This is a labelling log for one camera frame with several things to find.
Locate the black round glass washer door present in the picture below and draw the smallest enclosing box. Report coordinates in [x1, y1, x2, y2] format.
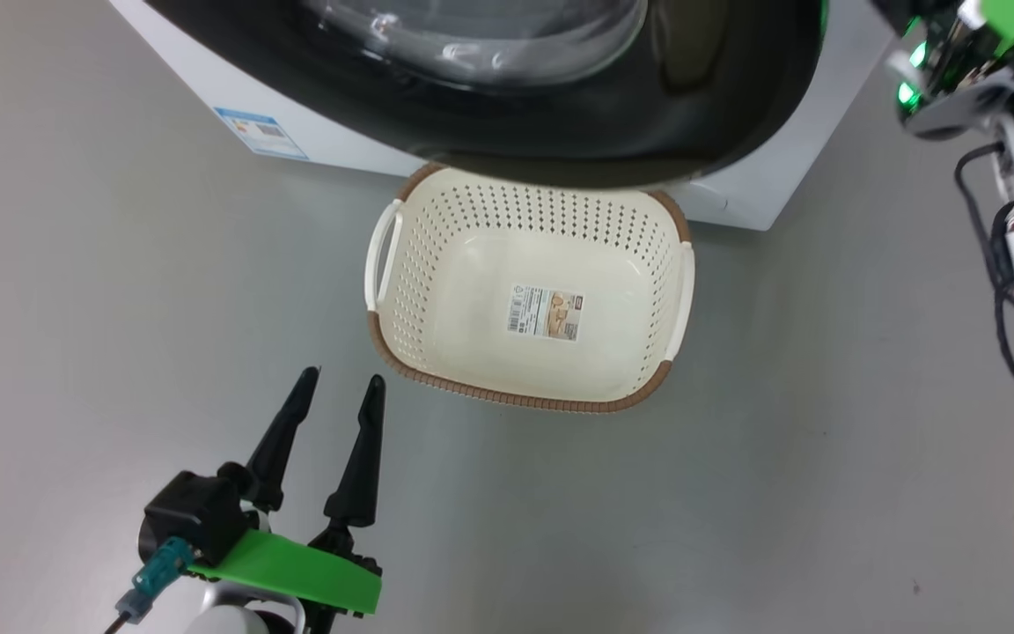
[144, 0, 827, 189]

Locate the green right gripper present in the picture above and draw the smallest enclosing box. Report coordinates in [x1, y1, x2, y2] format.
[868, 0, 1014, 115]

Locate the blue energy sticker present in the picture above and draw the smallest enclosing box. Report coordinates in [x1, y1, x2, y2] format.
[214, 107, 309, 160]

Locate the white front-load washing machine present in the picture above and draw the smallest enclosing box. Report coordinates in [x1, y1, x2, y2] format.
[109, 0, 895, 232]

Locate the left teal-plug black cable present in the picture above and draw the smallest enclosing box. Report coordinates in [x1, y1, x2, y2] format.
[102, 537, 196, 634]

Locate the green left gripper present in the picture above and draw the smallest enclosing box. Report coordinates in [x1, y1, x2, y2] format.
[188, 366, 386, 616]

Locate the paper product label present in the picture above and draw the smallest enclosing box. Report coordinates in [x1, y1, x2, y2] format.
[507, 284, 585, 343]

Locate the cream perforated laundry basket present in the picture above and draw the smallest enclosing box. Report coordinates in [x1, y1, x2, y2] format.
[364, 163, 696, 415]

